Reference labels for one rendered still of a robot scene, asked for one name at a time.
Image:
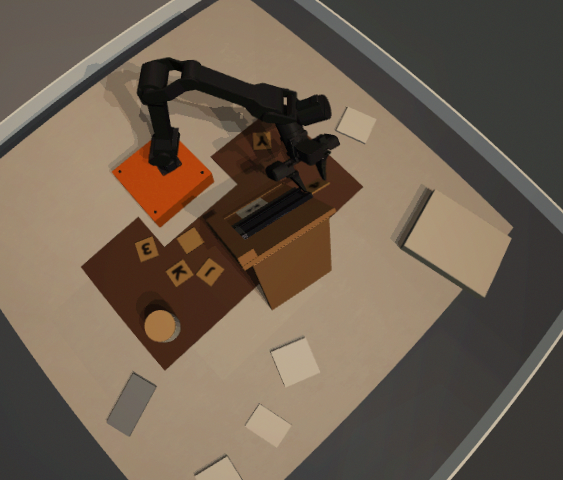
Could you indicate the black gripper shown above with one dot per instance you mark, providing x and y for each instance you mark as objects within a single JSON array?
[{"x": 279, "y": 170}]

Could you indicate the grey cylindrical canister with brown lid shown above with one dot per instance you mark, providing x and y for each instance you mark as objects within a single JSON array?
[{"x": 162, "y": 326}]

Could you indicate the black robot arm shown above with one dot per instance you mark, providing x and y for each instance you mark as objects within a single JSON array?
[{"x": 263, "y": 101}]

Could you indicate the white paper ticket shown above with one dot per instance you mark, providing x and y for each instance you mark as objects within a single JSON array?
[{"x": 255, "y": 205}]

